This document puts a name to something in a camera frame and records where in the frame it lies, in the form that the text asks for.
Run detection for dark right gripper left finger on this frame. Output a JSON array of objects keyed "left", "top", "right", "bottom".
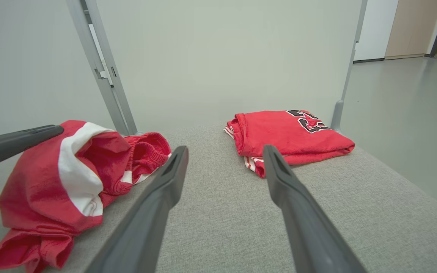
[{"left": 85, "top": 146, "right": 190, "bottom": 273}]

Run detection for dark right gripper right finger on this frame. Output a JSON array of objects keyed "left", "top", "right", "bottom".
[{"left": 263, "top": 144, "right": 367, "bottom": 273}]

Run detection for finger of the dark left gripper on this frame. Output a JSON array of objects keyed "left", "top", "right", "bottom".
[{"left": 0, "top": 125, "right": 64, "bottom": 173}]

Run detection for red white shorts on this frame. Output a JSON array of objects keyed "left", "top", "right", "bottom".
[{"left": 0, "top": 120, "right": 172, "bottom": 273}]

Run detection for red white jersey shirt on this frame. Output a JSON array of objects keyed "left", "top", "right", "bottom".
[{"left": 224, "top": 110, "right": 356, "bottom": 179}]

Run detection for beige wooden door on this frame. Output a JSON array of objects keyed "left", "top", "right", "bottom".
[{"left": 384, "top": 0, "right": 437, "bottom": 60}]

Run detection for grey partition joint post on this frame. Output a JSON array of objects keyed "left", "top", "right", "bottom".
[{"left": 65, "top": 0, "right": 139, "bottom": 137}]

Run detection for grey partition edge frame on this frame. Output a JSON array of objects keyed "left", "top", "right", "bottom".
[{"left": 340, "top": 0, "right": 369, "bottom": 102}]

